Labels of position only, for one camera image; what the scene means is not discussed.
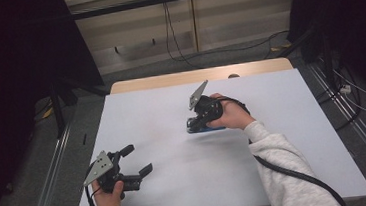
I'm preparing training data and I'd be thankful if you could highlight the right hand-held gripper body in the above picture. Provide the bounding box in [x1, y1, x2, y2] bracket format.
[184, 78, 225, 128]

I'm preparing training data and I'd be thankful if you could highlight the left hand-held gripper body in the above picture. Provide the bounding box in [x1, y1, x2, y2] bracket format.
[80, 147, 142, 197]

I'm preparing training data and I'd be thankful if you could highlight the blue and silver stapler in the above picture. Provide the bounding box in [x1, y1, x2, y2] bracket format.
[185, 114, 228, 135]

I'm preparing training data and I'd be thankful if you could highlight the person's right hand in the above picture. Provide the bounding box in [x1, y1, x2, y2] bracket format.
[203, 89, 258, 134]

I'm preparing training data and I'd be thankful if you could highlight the person's left hand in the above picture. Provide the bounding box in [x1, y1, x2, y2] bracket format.
[91, 178, 128, 206]

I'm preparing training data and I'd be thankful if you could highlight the white table mat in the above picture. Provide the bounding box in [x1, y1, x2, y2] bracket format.
[63, 62, 366, 206]

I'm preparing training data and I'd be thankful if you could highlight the wooden table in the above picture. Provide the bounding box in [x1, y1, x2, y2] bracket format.
[107, 56, 295, 95]

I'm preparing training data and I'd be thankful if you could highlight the black metal stand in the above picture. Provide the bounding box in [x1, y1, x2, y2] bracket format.
[46, 72, 114, 140]
[272, 19, 338, 93]

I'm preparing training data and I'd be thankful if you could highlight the black curtain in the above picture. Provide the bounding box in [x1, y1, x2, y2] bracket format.
[0, 0, 116, 206]
[283, 0, 366, 114]

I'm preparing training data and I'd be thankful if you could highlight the white power adapter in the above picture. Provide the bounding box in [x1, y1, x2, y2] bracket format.
[339, 83, 353, 95]

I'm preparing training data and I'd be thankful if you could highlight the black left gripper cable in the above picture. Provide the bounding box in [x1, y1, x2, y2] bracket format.
[82, 161, 105, 206]

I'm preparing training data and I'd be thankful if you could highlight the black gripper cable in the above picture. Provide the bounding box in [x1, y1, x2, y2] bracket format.
[82, 161, 105, 206]
[215, 85, 349, 206]

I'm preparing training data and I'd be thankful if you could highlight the metal floor rail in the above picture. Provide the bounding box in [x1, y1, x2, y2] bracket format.
[15, 121, 80, 206]
[306, 56, 366, 191]

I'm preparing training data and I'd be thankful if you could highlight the black hanging wall cable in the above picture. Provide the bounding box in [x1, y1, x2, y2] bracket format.
[161, 0, 294, 72]

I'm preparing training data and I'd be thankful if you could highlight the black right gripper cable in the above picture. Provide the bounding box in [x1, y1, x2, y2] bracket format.
[215, 85, 349, 206]

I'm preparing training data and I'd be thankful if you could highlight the black floor cable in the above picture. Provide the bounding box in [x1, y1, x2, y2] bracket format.
[311, 64, 365, 134]

